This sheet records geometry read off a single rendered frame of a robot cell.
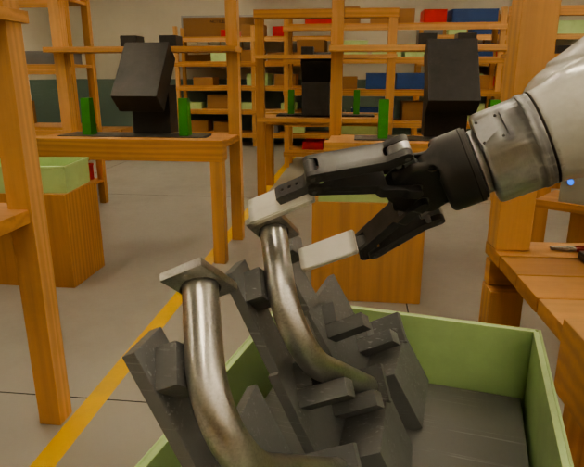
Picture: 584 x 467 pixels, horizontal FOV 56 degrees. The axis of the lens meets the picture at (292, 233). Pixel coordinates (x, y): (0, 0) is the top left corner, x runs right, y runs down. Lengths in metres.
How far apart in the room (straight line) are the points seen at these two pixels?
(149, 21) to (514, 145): 11.52
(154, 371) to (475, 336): 0.59
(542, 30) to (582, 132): 1.01
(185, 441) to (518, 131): 0.38
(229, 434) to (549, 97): 0.38
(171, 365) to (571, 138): 0.37
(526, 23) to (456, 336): 0.85
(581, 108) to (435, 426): 0.51
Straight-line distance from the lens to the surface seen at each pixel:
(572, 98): 0.52
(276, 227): 0.59
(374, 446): 0.67
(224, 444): 0.42
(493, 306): 1.62
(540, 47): 1.51
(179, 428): 0.45
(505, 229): 1.55
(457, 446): 0.83
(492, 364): 0.94
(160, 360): 0.43
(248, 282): 0.57
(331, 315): 0.77
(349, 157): 0.50
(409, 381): 0.85
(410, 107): 8.14
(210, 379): 0.41
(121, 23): 12.14
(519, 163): 0.52
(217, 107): 10.86
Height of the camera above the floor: 1.33
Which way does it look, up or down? 16 degrees down
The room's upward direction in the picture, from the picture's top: straight up
